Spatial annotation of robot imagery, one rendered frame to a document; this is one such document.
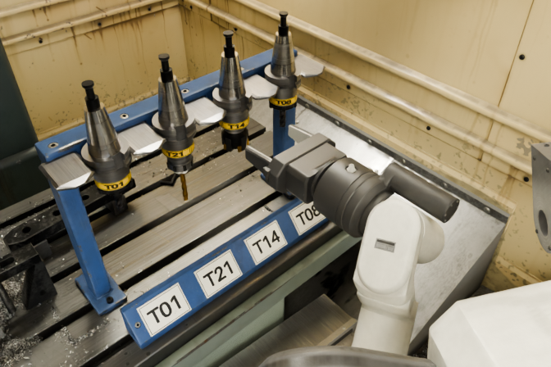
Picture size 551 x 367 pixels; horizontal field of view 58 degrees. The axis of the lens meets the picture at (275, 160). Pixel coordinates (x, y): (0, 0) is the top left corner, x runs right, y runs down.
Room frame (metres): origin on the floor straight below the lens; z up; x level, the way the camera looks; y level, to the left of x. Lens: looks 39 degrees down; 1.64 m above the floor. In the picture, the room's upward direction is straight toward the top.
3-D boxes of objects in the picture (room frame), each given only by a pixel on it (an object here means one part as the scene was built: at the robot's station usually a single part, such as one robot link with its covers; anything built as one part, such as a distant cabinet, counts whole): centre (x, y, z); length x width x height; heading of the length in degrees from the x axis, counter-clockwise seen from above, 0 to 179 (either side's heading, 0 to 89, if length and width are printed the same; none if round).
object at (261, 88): (0.73, 0.03, 1.21); 0.07 x 0.05 x 0.01; 42
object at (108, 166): (0.54, 0.23, 1.21); 0.06 x 0.06 x 0.03
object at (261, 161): (0.57, 0.03, 1.18); 0.06 x 0.02 x 0.03; 42
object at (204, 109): (0.65, 0.11, 1.21); 0.07 x 0.05 x 0.01; 42
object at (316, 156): (0.53, -0.07, 1.18); 0.13 x 0.12 x 0.10; 132
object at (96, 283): (0.55, 0.31, 1.05); 0.10 x 0.05 x 0.30; 42
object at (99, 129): (0.54, 0.23, 1.26); 0.04 x 0.04 x 0.07
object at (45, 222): (0.70, 0.40, 0.93); 0.26 x 0.05 x 0.06; 137
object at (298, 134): (0.63, -0.05, 1.18); 0.06 x 0.02 x 0.03; 42
